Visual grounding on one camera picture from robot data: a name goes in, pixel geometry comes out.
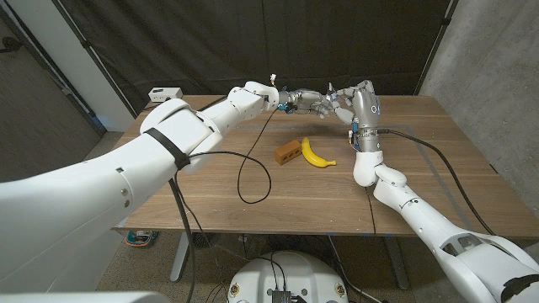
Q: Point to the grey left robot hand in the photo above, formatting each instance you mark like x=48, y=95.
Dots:
x=305, y=102

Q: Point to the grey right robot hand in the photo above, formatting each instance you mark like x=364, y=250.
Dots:
x=366, y=109

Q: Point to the clear plastic screen protector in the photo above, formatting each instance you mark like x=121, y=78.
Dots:
x=330, y=86

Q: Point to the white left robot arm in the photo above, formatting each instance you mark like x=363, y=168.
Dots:
x=105, y=181

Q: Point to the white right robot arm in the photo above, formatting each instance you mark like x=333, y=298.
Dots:
x=442, y=227

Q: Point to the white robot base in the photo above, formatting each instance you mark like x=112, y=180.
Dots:
x=311, y=273

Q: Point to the brown toy brick block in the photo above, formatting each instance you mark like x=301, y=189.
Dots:
x=287, y=152

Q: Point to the yellow toy banana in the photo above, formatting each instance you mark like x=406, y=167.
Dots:
x=313, y=157

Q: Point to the black backdrop curtain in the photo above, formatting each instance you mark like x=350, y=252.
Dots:
x=252, y=42

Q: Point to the black backdrop pole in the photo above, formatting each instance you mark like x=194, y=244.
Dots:
x=87, y=44
x=444, y=21

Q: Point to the white power strip box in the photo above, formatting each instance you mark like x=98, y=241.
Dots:
x=165, y=94

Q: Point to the grey table leg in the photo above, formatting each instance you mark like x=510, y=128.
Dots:
x=396, y=261
x=181, y=256

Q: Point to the colourful sneaker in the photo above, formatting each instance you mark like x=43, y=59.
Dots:
x=141, y=239

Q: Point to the white robot torso edge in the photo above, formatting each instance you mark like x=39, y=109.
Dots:
x=84, y=298

